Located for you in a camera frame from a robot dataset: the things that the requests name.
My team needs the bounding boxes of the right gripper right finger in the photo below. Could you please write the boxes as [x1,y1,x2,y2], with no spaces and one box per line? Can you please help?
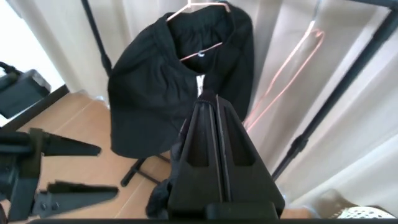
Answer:
[216,95,285,217]

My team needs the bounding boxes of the pink clothes hanger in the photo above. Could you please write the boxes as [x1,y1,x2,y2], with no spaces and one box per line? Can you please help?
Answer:
[166,0,231,62]
[244,27,326,131]

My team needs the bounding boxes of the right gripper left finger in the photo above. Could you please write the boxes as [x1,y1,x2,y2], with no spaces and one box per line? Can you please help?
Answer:
[167,96,223,217]

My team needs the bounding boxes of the black clothes rack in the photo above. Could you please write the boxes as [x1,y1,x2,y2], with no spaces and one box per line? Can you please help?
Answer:
[80,0,398,187]

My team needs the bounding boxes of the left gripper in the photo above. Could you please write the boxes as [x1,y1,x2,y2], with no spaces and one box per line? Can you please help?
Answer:
[0,127,119,222]

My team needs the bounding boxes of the black shorts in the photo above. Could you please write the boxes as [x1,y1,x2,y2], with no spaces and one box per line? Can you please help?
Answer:
[107,0,256,159]

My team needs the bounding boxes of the white laundry basket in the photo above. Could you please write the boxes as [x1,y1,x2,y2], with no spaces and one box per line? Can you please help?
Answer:
[337,205,397,219]

